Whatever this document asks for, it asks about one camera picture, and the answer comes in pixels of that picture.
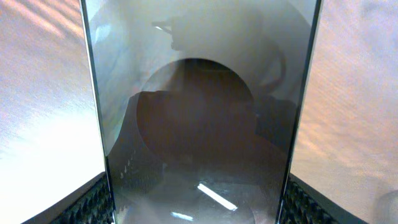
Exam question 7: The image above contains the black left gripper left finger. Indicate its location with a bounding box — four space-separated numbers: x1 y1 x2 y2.
23 172 114 224

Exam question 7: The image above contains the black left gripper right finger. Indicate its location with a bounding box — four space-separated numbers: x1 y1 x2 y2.
279 174 367 224

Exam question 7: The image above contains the silver smartphone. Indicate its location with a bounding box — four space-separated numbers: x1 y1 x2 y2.
80 0 322 224

